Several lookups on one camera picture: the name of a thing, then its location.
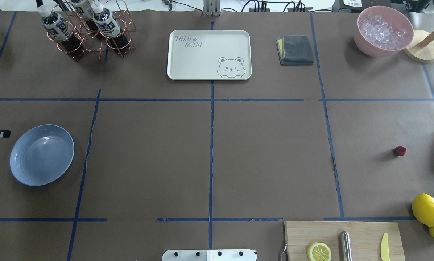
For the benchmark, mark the blue plate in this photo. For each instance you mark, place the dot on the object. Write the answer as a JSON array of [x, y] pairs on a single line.
[[42, 155]]

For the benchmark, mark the red strawberry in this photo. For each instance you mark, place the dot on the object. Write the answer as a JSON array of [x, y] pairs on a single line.
[[400, 151]]

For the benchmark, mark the front dark drink bottle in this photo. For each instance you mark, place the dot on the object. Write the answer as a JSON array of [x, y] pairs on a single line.
[[61, 32]]

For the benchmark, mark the dark drink bottle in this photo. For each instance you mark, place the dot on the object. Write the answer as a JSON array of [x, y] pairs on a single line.
[[61, 32], [83, 8], [110, 28]]

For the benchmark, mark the back dark drink bottle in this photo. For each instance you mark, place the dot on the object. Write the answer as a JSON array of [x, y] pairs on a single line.
[[83, 8]]

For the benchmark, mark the middle dark drink bottle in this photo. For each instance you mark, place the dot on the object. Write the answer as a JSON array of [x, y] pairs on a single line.
[[110, 28]]

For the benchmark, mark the cream bear tray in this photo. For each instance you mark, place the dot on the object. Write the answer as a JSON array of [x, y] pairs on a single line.
[[209, 55]]

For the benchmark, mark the lemon half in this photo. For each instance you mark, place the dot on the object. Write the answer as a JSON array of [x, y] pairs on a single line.
[[319, 251]]

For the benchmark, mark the pink bowl with ice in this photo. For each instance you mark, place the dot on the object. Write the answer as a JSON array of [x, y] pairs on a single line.
[[382, 31]]

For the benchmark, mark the yellow plastic knife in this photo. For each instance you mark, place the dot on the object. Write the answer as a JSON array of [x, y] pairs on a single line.
[[384, 247]]

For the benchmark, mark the whole yellow lemon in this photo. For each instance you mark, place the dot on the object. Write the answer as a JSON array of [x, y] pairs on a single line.
[[423, 209]]

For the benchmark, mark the copper wire bottle rack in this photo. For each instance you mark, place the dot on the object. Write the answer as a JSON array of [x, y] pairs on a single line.
[[88, 32]]

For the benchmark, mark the aluminium frame post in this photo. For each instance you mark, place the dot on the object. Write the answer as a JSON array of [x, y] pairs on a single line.
[[211, 8]]

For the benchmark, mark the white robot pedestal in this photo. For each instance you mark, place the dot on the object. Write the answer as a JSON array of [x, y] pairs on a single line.
[[210, 255]]

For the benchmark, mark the metal handled knife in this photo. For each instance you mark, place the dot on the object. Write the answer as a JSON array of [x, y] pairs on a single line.
[[345, 240]]

